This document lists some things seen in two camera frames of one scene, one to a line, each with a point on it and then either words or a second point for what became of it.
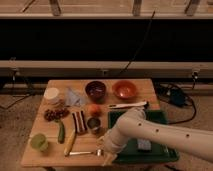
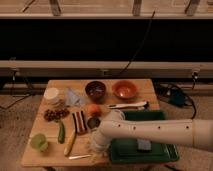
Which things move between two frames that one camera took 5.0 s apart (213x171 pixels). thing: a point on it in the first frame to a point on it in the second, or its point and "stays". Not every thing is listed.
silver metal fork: x=98 y=152 to x=81 y=156
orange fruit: x=94 y=110 stays
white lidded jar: x=52 y=96 stays
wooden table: x=73 y=119 stays
